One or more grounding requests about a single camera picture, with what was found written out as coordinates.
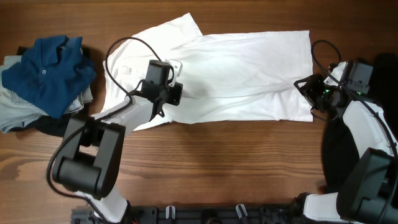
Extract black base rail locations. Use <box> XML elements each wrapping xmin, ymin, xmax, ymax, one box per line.
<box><xmin>70</xmin><ymin>203</ymin><xmax>307</xmax><ymax>224</ymax></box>

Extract black garment right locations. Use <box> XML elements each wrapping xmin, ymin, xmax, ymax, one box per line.
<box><xmin>322</xmin><ymin>53</ymin><xmax>397</xmax><ymax>194</ymax></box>

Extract light blue jeans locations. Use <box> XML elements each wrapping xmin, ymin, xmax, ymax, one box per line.
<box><xmin>0</xmin><ymin>55</ymin><xmax>93</xmax><ymax>134</ymax></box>

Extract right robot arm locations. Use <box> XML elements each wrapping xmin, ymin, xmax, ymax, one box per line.
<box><xmin>294</xmin><ymin>55</ymin><xmax>397</xmax><ymax>223</ymax></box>

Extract blue polo shirt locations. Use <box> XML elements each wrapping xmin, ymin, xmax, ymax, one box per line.
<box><xmin>1</xmin><ymin>35</ymin><xmax>96</xmax><ymax>118</ymax></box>

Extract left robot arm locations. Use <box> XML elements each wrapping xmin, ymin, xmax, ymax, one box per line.
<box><xmin>46</xmin><ymin>59</ymin><xmax>183</xmax><ymax>223</ymax></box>

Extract white t-shirt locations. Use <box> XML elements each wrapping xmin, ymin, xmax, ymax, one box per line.
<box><xmin>103</xmin><ymin>14</ymin><xmax>313</xmax><ymax>129</ymax></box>

